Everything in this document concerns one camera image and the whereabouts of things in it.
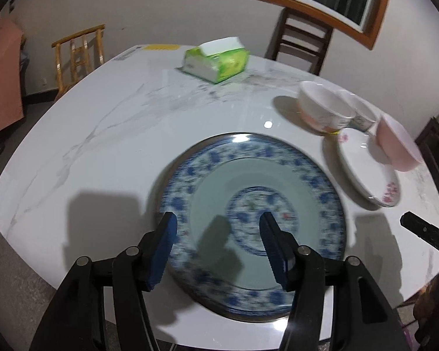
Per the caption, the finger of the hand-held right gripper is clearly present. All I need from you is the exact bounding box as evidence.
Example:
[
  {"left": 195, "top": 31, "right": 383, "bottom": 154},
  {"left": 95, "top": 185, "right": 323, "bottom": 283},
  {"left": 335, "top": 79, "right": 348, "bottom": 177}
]
[{"left": 400, "top": 211, "right": 439, "bottom": 264}]

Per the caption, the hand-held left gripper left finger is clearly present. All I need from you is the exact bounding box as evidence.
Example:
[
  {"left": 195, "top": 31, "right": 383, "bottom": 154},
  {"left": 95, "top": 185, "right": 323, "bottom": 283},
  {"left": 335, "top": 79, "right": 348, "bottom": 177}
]
[{"left": 29, "top": 211, "right": 178, "bottom": 351}]

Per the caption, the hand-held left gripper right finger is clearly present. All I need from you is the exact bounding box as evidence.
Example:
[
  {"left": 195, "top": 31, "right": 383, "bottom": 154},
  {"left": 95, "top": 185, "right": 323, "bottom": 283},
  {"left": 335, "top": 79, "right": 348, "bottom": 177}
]
[{"left": 260, "top": 211, "right": 410, "bottom": 351}]

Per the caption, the white plate with pink flowers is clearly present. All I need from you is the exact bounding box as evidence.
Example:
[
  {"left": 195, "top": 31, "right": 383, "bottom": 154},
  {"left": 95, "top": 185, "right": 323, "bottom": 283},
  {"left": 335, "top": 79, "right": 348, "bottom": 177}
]
[{"left": 337, "top": 129, "right": 402, "bottom": 207}]

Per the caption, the blue patterned plate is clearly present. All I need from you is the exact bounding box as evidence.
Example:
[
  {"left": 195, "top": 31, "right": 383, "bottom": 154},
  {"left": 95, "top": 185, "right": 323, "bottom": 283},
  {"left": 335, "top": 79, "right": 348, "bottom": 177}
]
[{"left": 157, "top": 133, "right": 347, "bottom": 313}]

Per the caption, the small white bowl blue print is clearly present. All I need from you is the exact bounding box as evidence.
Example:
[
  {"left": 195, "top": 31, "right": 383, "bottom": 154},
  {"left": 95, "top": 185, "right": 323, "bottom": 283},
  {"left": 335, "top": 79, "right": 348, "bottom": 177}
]
[{"left": 337, "top": 89, "right": 380, "bottom": 131}]

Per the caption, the white bowl with pink print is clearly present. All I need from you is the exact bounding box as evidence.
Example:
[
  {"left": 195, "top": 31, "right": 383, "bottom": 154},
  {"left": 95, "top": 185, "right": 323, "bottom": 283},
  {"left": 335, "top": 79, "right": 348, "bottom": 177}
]
[{"left": 297, "top": 81, "right": 356, "bottom": 133}]

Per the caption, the dark carved wooden chair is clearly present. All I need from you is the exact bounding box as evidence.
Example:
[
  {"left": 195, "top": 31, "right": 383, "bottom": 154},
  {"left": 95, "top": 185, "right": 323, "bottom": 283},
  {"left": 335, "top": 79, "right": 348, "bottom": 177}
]
[{"left": 415, "top": 116, "right": 439, "bottom": 223}]

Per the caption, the green tissue pack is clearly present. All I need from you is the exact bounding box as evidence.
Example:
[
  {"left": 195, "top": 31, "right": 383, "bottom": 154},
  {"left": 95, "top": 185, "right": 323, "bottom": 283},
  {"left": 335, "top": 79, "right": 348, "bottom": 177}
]
[{"left": 183, "top": 37, "right": 250, "bottom": 85}]

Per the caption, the light wooden chair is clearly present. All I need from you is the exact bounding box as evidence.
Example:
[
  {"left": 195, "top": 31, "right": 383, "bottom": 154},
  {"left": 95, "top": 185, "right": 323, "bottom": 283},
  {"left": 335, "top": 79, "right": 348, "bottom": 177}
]
[{"left": 52, "top": 24, "right": 106, "bottom": 102}]

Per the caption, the orange cardboard box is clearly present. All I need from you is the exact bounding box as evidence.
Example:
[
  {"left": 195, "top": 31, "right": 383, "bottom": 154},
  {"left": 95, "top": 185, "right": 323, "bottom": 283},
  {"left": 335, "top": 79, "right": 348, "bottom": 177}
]
[{"left": 0, "top": 18, "right": 25, "bottom": 137}]

